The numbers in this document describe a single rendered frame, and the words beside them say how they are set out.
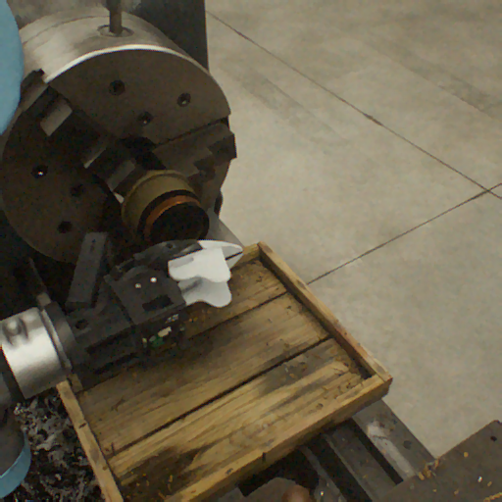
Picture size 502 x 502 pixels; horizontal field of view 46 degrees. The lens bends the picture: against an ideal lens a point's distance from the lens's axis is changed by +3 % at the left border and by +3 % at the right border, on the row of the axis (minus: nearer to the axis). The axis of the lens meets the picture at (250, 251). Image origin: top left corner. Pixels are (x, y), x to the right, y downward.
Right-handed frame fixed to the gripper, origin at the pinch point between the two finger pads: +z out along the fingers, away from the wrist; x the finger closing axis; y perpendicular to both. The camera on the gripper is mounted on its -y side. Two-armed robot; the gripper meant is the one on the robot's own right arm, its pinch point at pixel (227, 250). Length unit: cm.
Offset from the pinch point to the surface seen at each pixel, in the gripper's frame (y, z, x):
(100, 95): -19.3, -5.1, 11.2
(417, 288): -47, 101, -108
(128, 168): -11.9, -5.7, 6.1
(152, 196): -8.2, -4.9, 4.2
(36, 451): -20, -27, -50
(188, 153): -15.4, 3.3, 2.9
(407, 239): -67, 116, -108
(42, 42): -26.2, -8.3, 15.3
